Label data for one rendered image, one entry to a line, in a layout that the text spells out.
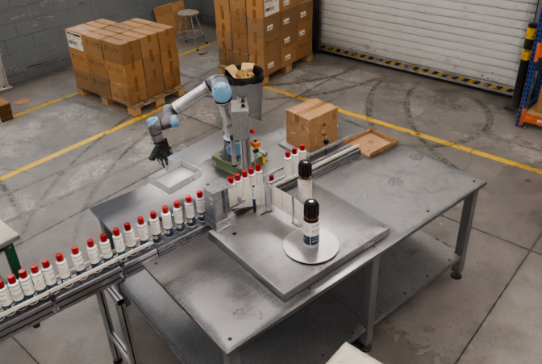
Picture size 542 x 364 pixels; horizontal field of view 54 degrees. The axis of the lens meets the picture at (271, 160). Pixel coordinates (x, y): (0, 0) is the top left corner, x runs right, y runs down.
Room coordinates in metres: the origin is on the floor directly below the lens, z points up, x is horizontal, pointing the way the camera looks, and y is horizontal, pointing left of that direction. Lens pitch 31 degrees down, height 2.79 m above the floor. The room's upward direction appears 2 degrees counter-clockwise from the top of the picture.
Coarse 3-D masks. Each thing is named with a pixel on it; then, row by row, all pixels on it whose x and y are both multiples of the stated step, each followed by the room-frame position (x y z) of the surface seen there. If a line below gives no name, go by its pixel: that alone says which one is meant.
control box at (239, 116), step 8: (232, 104) 2.88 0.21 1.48; (240, 104) 2.88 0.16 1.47; (232, 112) 2.78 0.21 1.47; (240, 112) 2.79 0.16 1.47; (232, 120) 2.78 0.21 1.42; (240, 120) 2.79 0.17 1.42; (248, 120) 2.80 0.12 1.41; (232, 128) 2.78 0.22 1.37; (240, 128) 2.79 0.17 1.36; (248, 128) 2.79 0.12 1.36; (240, 136) 2.79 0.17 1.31; (248, 136) 2.79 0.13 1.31
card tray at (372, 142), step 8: (352, 136) 3.56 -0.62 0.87; (360, 136) 3.61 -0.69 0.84; (368, 136) 3.61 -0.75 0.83; (376, 136) 3.60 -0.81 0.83; (384, 136) 3.58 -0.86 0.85; (344, 144) 3.49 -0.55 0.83; (352, 144) 3.49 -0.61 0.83; (360, 144) 3.49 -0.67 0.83; (368, 144) 3.48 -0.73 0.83; (376, 144) 3.48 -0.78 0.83; (384, 144) 3.47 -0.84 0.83; (392, 144) 3.45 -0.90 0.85; (368, 152) 3.37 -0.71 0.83; (376, 152) 3.34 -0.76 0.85
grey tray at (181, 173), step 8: (176, 168) 3.05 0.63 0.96; (184, 168) 3.05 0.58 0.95; (192, 168) 3.01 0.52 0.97; (152, 176) 2.90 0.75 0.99; (160, 176) 2.95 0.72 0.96; (168, 176) 2.95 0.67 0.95; (176, 176) 2.95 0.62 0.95; (184, 176) 2.95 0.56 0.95; (192, 176) 2.89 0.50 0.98; (200, 176) 2.94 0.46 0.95; (152, 184) 2.86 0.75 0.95; (160, 184) 2.81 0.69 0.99; (168, 184) 2.86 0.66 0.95; (176, 184) 2.79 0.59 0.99; (184, 184) 2.84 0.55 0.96; (168, 192) 2.76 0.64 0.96
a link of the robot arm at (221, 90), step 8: (216, 80) 3.12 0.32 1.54; (224, 80) 3.12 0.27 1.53; (216, 88) 3.04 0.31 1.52; (224, 88) 3.04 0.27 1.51; (216, 96) 3.03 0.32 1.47; (224, 96) 3.04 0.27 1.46; (224, 104) 3.05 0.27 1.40; (224, 112) 3.07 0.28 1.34; (224, 120) 3.08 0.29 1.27; (224, 128) 3.10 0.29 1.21; (224, 136) 3.12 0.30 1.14
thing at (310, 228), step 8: (312, 200) 2.30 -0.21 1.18; (304, 208) 2.28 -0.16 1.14; (312, 208) 2.26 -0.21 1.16; (304, 216) 2.31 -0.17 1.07; (312, 216) 2.26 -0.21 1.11; (304, 224) 2.27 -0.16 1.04; (312, 224) 2.25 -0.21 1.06; (304, 232) 2.27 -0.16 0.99; (312, 232) 2.25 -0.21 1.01; (304, 240) 2.27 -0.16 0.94; (312, 240) 2.25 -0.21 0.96; (312, 248) 2.25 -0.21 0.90
